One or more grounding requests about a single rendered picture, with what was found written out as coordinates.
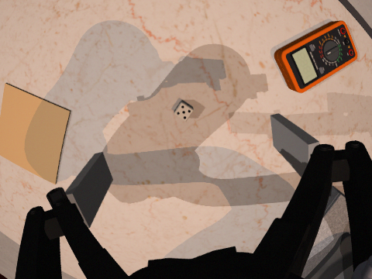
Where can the tan flat mat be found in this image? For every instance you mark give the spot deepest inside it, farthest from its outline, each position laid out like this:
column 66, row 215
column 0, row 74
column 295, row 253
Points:
column 32, row 132

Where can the white die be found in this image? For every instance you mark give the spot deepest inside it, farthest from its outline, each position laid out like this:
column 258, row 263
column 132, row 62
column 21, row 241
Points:
column 183, row 110

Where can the orange digital multimeter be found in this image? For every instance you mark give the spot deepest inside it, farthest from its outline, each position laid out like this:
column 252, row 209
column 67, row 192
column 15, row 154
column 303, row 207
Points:
column 315, row 56

